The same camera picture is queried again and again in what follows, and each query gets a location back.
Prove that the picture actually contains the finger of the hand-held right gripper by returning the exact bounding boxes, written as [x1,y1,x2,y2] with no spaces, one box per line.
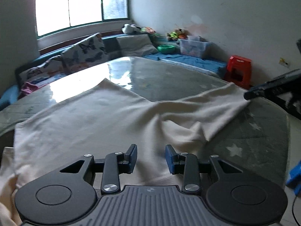
[244,69,301,100]
[275,92,301,118]

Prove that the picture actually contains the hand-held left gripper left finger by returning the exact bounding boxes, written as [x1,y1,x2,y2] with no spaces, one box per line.
[60,144,138,195]

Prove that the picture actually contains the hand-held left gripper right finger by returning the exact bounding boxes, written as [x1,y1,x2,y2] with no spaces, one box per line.
[165,144,244,193]

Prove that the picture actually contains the cream fleece garment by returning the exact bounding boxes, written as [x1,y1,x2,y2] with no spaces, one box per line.
[0,79,252,226]

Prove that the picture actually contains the red plastic stool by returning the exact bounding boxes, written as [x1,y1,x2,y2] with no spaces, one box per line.
[223,55,253,89]

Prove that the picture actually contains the blue plastic object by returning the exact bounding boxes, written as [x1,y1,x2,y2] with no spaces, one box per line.
[285,160,301,196]

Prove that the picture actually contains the clear plastic storage box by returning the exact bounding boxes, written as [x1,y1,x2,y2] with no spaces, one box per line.
[179,36,211,59]

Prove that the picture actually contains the blue sofa blanket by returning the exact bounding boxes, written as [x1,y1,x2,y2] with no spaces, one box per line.
[143,52,227,79]

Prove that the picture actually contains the yellow green plush toys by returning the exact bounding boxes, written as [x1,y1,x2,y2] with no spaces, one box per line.
[167,29,188,41]

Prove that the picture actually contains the green plastic basin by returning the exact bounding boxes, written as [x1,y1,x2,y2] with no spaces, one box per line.
[157,45,176,54]

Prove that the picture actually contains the grey cushion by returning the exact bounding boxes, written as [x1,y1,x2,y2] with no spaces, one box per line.
[116,34,158,57]

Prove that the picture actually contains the butterfly print cushion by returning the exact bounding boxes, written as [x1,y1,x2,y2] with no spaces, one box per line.
[18,56,68,88]
[61,33,111,76]

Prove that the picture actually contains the pink cloth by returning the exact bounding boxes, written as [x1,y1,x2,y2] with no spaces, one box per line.
[21,82,40,97]

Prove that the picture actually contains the white plush toy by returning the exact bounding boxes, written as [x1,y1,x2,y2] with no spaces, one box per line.
[122,24,142,35]

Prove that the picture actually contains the blue sofa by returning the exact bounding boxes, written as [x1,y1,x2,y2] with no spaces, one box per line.
[0,32,227,111]

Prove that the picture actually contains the window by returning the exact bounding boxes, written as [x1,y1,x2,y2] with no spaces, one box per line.
[35,0,130,37]

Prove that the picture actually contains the black cable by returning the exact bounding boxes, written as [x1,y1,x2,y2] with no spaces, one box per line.
[292,194,301,226]

